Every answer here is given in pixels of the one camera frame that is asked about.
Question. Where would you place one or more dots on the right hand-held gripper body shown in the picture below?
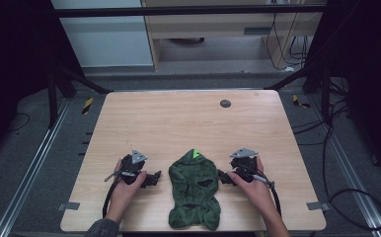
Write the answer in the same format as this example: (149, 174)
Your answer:
(244, 164)

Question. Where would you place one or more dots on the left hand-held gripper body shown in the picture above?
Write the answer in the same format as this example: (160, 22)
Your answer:
(130, 168)

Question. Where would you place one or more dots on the green fleece hooded garment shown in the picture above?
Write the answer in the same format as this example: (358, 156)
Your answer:
(194, 191)

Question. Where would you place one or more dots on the person's left hand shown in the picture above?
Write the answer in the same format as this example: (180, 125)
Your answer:
(126, 191)

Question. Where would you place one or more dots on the person's right hand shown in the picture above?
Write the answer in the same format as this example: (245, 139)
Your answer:
(256, 191)

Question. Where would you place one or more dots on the grey round table grommet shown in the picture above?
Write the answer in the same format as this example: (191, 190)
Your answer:
(225, 103)

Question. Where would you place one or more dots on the yellow black striped tape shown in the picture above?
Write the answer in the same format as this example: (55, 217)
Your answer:
(299, 101)
(87, 105)

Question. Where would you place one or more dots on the white cabinet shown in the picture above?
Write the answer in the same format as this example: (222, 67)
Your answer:
(103, 36)

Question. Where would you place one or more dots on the grey table bracket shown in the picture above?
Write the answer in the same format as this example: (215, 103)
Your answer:
(68, 206)
(317, 206)

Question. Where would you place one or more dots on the metal floor rail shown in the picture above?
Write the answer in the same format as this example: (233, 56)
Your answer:
(349, 164)
(30, 171)

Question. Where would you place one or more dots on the black frame stand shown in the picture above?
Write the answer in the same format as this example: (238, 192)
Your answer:
(313, 79)
(65, 82)

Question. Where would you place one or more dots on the black horizontal frame bar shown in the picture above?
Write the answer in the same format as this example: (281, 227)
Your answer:
(185, 11)

